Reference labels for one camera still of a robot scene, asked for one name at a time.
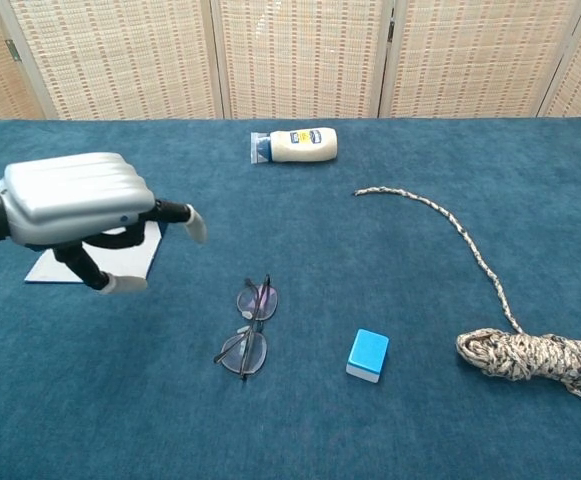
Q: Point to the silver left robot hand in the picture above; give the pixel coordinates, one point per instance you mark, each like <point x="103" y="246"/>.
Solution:
<point x="75" y="195"/>

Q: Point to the blue glasses case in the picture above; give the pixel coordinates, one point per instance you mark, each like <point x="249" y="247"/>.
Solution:
<point x="130" y="260"/>

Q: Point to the dark-framed eyeglasses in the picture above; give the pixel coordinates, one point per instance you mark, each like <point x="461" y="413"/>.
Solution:
<point x="244" y="352"/>

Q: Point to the white mayonnaise squeeze bottle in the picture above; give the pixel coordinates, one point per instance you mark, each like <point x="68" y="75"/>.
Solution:
<point x="305" y="147"/>

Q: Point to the woven bamboo folding screen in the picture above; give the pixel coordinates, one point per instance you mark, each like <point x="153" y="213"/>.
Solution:
<point x="300" y="60"/>

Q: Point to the blue and white block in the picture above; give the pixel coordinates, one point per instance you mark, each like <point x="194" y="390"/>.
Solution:
<point x="367" y="350"/>

